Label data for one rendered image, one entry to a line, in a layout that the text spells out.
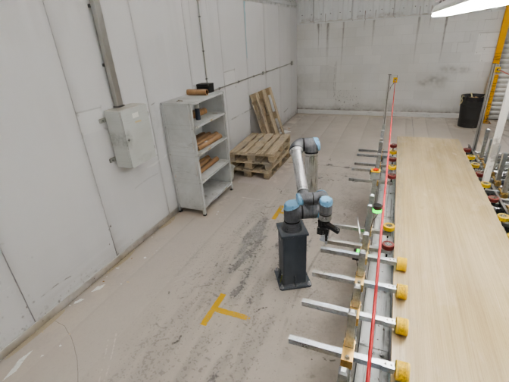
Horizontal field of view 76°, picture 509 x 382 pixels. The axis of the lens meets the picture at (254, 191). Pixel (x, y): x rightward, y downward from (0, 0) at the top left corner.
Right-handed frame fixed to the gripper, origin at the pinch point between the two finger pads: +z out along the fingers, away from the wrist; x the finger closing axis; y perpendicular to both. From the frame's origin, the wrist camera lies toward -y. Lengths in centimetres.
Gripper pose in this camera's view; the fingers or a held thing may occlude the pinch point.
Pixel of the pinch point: (326, 242)
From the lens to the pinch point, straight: 252.8
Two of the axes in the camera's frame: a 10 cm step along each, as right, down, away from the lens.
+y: -9.3, -1.2, 3.6
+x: -3.7, 4.2, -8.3
